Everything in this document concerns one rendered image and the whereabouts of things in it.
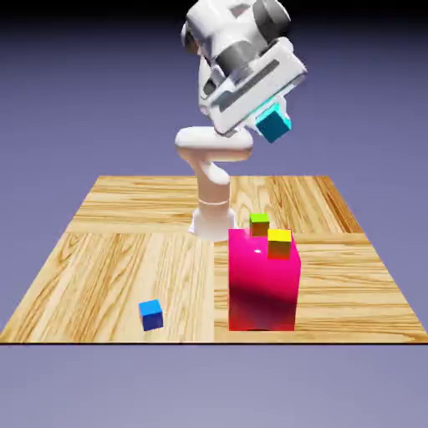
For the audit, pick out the small yellow cube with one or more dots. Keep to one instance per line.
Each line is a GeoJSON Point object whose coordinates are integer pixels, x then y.
{"type": "Point", "coordinates": [279, 244]}

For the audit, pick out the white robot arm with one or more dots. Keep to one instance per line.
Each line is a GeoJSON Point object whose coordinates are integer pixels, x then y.
{"type": "Point", "coordinates": [214, 207]}

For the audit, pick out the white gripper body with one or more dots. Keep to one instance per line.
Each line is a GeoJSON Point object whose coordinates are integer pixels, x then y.
{"type": "Point", "coordinates": [247, 97]}

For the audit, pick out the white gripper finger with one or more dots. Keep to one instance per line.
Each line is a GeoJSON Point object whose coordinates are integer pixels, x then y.
{"type": "Point", "coordinates": [282, 104]}

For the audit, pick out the large pink box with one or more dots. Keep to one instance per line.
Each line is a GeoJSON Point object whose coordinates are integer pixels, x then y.
{"type": "Point", "coordinates": [262, 284]}

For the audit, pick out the small green cube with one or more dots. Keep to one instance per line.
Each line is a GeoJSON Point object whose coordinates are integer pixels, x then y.
{"type": "Point", "coordinates": [259, 224]}

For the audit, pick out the small cyan cube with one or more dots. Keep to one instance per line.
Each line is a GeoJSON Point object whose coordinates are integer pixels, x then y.
{"type": "Point", "coordinates": [272, 127]}

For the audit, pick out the small blue cube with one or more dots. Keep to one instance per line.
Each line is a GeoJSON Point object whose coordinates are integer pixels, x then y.
{"type": "Point", "coordinates": [151, 315]}

